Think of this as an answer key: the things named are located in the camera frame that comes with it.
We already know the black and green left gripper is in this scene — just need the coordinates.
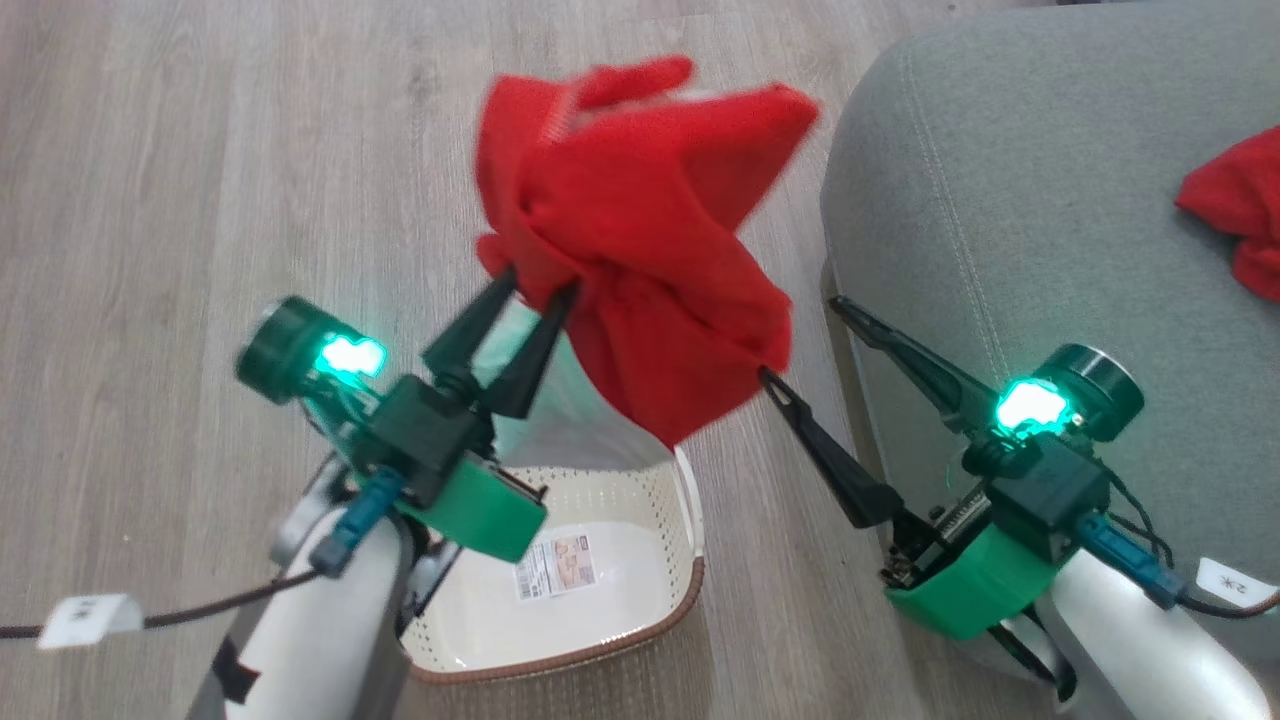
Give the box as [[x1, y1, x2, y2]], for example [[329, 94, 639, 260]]
[[354, 265, 581, 564]]

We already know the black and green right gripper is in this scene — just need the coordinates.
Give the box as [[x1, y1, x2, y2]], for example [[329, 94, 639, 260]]
[[758, 296, 1111, 642]]

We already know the red garment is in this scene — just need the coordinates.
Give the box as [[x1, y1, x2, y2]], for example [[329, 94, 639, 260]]
[[1174, 125, 1280, 304], [473, 55, 822, 450]]

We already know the grey sofa cushion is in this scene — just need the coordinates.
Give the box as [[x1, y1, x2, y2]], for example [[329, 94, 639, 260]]
[[820, 0, 1280, 691]]

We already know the white product label sticker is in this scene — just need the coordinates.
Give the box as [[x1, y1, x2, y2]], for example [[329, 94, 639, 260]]
[[513, 532, 600, 602]]

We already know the beige perforated laundry basket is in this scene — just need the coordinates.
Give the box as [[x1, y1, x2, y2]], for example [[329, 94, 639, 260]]
[[400, 440, 707, 685]]

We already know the blue left cable connector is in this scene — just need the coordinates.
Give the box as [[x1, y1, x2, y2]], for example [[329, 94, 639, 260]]
[[309, 467, 407, 580]]

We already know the blue cable connector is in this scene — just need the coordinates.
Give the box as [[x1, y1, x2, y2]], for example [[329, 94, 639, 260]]
[[1074, 511, 1192, 610], [309, 467, 407, 580]]

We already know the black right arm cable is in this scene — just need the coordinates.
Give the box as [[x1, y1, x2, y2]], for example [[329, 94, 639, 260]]
[[1098, 468, 1280, 622]]

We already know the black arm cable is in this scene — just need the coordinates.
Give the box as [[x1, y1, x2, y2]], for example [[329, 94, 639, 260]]
[[0, 568, 333, 642], [1098, 468, 1280, 622]]

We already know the blue right cable connector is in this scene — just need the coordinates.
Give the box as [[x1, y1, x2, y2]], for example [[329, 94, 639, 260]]
[[1074, 511, 1192, 610]]

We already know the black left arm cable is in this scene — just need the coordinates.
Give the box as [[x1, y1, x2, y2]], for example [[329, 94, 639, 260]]
[[0, 568, 333, 642]]

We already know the white right cable tag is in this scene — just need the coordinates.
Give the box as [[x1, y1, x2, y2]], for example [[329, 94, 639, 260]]
[[1196, 556, 1280, 614]]

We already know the white cable tag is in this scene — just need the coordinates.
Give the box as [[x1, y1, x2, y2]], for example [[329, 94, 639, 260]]
[[37, 593, 145, 650], [1196, 556, 1280, 614]]

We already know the white left cable tag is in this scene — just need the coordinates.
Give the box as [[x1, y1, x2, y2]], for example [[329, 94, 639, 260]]
[[37, 593, 145, 650]]

